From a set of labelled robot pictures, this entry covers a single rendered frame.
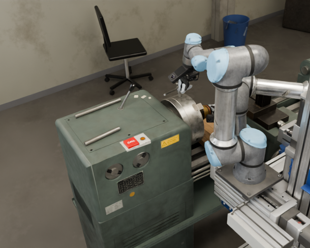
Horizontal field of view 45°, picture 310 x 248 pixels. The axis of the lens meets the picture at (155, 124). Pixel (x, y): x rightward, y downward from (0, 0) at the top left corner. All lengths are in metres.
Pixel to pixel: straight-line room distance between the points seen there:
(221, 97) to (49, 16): 3.44
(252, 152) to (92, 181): 0.75
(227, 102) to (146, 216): 0.97
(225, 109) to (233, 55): 0.22
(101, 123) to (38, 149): 2.12
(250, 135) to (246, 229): 0.40
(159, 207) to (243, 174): 0.64
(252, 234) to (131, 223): 0.74
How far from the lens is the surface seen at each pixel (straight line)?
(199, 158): 2.34
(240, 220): 1.75
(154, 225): 2.28
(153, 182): 2.04
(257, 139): 1.66
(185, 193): 2.26
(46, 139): 4.19
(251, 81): 2.04
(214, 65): 1.39
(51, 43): 4.77
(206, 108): 2.34
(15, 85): 4.81
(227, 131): 1.55
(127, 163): 1.86
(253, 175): 1.75
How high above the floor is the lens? 2.40
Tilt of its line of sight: 35 degrees down
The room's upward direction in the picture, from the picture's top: 4 degrees counter-clockwise
